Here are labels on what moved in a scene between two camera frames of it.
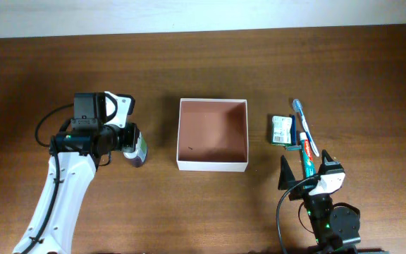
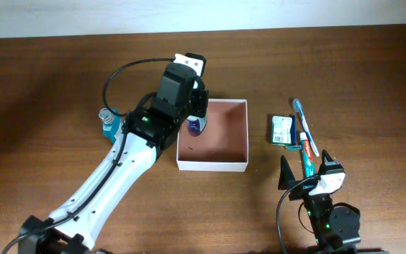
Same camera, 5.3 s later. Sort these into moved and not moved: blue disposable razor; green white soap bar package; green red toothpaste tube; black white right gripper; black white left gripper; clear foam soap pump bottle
Moved: clear foam soap pump bottle; black white left gripper
Not moved: green white soap bar package; black white right gripper; blue disposable razor; green red toothpaste tube
